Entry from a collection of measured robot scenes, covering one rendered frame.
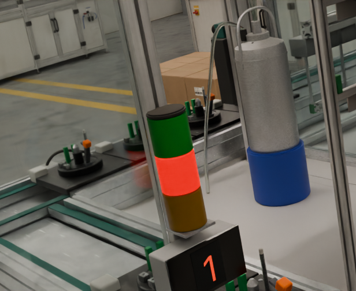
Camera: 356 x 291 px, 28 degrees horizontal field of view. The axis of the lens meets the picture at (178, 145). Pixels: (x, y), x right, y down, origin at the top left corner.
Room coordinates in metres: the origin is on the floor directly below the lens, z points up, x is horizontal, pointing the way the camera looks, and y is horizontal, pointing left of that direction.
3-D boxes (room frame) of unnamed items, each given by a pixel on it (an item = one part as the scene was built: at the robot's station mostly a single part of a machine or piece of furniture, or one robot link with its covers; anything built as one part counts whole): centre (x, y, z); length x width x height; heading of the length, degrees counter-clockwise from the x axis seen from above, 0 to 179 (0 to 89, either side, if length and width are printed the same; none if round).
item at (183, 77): (6.35, -0.37, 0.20); 1.20 x 0.80 x 0.41; 35
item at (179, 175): (0.87, 0.01, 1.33); 0.05 x 0.05 x 0.05
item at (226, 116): (2.42, -0.09, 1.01); 0.24 x 0.24 x 0.13; 34
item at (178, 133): (0.87, 0.01, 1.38); 0.05 x 0.05 x 0.05
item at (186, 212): (0.87, 0.01, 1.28); 0.05 x 0.05 x 0.05
